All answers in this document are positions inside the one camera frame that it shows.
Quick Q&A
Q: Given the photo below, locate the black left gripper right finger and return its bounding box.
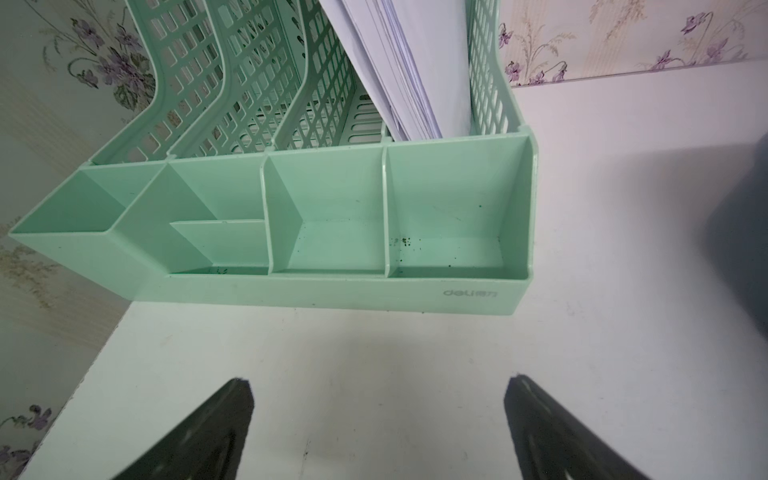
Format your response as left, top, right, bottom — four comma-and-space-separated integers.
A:
504, 375, 646, 480

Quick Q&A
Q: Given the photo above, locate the green plastic desk organizer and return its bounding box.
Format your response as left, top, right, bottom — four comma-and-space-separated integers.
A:
10, 1, 538, 315

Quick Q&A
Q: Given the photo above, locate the dark teal storage box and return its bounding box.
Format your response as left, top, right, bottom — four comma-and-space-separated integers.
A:
704, 137, 767, 335

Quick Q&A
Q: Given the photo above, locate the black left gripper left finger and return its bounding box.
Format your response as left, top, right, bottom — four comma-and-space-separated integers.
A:
116, 378, 254, 479

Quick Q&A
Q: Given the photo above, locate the white paper stack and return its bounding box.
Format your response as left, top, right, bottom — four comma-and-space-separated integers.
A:
321, 0, 472, 141

